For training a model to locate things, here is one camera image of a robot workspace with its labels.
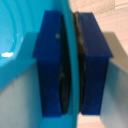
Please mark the light blue bowl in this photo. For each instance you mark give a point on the light blue bowl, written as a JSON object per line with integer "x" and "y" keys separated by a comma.
{"x": 13, "y": 26}

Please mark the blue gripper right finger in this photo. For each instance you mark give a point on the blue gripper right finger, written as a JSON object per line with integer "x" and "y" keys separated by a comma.
{"x": 95, "y": 63}

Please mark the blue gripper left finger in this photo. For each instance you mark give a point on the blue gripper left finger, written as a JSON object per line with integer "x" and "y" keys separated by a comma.
{"x": 50, "y": 66}

